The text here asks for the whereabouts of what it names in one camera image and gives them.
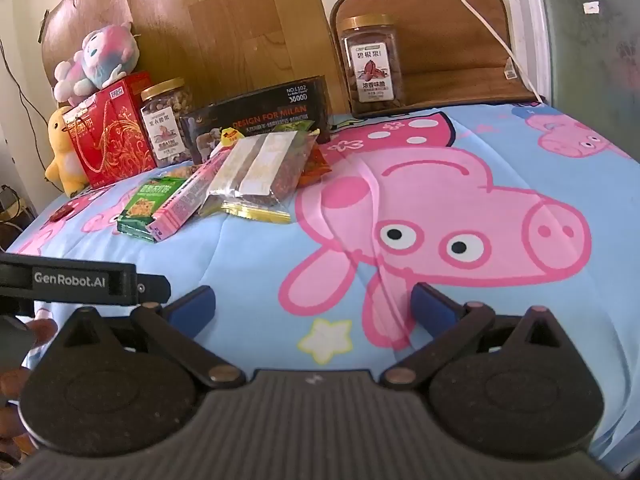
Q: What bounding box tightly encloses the yellow duck plush toy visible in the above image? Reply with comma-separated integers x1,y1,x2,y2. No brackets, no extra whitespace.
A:
44,106,91,198

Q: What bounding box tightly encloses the orange snack packet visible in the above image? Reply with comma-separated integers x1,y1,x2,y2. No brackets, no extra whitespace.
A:
297,142,333,188

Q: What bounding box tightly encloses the pink and blue plush toy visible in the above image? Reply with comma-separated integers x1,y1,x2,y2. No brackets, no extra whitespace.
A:
52,22,141,107

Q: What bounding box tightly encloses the white cable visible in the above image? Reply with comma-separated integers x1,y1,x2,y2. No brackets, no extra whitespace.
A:
435,0,546,103

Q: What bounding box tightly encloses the red gift box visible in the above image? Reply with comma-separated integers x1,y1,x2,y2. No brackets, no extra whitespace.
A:
62,71,157,190

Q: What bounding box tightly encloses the dark green snack packet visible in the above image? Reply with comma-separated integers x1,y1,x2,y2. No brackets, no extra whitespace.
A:
117,175,188,243

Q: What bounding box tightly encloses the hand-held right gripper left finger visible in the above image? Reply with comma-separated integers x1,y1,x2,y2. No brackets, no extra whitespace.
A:
50,285,247,391

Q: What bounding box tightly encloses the pecan jar gold lid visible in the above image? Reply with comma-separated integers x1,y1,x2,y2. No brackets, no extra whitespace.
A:
339,14,407,118

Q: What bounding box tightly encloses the gold-edged snack packet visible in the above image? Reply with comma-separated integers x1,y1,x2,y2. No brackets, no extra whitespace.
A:
222,200,292,226

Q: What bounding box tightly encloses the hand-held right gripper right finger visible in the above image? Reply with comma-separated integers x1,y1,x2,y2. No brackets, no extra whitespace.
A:
382,282,576,391

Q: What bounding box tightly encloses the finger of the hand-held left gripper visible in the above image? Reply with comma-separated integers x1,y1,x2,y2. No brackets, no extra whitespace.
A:
136,274,171,307

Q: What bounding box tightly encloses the blue printed blanket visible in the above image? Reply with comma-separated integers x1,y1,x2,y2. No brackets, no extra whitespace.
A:
5,102,640,466

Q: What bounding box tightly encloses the pink snack box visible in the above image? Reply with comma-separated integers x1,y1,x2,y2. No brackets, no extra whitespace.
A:
150,147,236,243

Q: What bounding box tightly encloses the clear packet of red snacks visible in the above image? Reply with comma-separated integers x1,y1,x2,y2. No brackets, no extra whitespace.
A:
200,130,318,211

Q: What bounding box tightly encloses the wooden headboard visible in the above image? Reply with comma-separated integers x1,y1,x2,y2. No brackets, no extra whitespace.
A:
122,0,351,116

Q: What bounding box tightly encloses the black printed box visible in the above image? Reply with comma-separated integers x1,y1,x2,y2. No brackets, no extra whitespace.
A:
179,75,332,166

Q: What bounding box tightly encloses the frosted glass window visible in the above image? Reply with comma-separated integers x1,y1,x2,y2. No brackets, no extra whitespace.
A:
500,0,640,161

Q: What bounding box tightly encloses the person's left hand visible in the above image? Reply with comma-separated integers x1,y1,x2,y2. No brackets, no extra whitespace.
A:
0,317,57,441

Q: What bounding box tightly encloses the mixed nut jar gold lid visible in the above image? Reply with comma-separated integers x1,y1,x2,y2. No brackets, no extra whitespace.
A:
140,77,195,168

